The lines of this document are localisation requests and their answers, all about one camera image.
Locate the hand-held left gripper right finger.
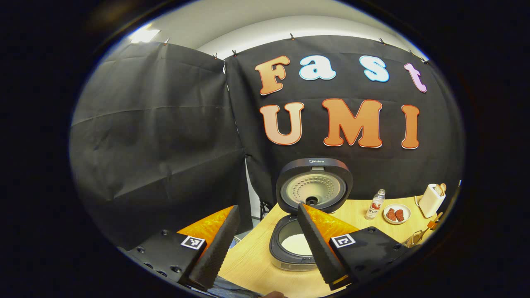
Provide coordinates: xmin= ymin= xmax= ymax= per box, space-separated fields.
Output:
xmin=297 ymin=202 xmax=414 ymax=291

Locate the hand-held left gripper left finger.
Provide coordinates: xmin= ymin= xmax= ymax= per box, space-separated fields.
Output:
xmin=118 ymin=205 xmax=241 ymax=292

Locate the wooden spoon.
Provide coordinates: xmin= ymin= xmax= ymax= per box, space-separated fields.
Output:
xmin=412 ymin=212 xmax=443 ymax=245

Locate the white rice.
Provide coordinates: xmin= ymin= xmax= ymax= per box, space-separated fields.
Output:
xmin=281 ymin=234 xmax=313 ymax=256

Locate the wire chopstick holder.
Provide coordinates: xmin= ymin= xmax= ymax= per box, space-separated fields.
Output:
xmin=404 ymin=230 xmax=425 ymax=248

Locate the black and silver rice cooker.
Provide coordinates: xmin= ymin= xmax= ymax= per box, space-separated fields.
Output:
xmin=269 ymin=158 xmax=354 ymax=272

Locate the white toaster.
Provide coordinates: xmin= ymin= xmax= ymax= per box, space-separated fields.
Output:
xmin=418 ymin=183 xmax=446 ymax=219

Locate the white round plate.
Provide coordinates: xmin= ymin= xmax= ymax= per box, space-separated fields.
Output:
xmin=383 ymin=204 xmax=411 ymax=225

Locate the person's blue clothing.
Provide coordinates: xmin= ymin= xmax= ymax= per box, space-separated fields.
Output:
xmin=207 ymin=275 xmax=265 ymax=298

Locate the clear plastic drink bottle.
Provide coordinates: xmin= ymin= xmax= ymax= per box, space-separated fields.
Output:
xmin=365 ymin=189 xmax=386 ymax=220

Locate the ceiling light panel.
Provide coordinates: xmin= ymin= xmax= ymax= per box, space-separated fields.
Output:
xmin=128 ymin=28 xmax=161 ymax=44

